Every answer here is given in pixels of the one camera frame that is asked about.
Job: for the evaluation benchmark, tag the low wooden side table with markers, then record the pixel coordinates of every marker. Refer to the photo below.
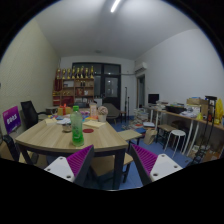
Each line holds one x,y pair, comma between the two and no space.
129,134

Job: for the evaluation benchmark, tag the brown paper bag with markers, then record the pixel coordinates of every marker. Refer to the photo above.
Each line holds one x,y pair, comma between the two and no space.
150,136

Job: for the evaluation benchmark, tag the potted pink flower bouquet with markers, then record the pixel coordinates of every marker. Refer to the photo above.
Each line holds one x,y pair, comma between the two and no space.
102,113

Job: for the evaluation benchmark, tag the small metal cup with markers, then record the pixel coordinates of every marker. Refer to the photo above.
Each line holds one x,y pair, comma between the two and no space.
67,128

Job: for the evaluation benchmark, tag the green tea drink bottle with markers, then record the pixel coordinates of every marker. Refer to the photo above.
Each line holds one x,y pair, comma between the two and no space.
77,130

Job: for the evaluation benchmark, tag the small yellow notepad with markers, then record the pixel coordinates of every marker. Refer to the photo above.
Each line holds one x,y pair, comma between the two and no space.
50,121

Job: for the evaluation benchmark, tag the wooden shelf unit with trophies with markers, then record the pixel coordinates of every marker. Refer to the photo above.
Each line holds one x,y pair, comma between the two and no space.
75,90

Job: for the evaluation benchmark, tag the wooden square stool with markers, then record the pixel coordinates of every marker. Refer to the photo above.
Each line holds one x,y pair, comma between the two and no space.
166,128

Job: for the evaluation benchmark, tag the long wooden desk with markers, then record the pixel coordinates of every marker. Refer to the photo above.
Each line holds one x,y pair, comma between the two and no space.
186,116

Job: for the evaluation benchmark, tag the dark glass double door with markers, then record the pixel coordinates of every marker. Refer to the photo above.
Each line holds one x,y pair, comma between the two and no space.
111,85

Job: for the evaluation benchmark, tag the white wall air conditioner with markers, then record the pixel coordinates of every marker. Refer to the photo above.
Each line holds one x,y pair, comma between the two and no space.
140,67

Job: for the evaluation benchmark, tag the yellow gift box red ribbon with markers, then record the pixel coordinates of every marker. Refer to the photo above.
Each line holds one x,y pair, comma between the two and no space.
64,110

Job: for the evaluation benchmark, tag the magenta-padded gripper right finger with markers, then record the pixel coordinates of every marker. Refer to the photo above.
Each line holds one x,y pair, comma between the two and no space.
146,160

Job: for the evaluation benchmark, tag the white printed booklet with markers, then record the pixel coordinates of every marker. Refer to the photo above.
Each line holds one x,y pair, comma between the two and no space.
64,121

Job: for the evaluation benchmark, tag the grey armchair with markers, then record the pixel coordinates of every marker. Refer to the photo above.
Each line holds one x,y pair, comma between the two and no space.
111,111

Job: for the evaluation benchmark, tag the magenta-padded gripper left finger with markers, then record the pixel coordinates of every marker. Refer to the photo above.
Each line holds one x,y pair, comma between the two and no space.
80,160

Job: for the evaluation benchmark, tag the purple sign board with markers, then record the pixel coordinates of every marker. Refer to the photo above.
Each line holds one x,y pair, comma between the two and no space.
11,119

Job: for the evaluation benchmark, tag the ceiling tube light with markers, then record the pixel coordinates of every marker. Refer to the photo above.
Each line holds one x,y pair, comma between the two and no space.
115,6

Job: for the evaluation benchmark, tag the black office chair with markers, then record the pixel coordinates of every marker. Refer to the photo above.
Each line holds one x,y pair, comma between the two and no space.
29,113

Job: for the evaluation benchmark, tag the black microphone stand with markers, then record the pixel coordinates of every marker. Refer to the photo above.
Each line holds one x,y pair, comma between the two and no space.
126,100

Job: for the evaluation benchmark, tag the black computer monitor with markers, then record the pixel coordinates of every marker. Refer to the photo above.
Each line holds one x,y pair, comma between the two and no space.
153,98

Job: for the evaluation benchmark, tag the flat round red coaster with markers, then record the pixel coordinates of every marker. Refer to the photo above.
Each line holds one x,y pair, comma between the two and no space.
88,130

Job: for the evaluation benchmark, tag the white round stool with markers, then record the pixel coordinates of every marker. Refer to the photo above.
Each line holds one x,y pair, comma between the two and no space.
176,133

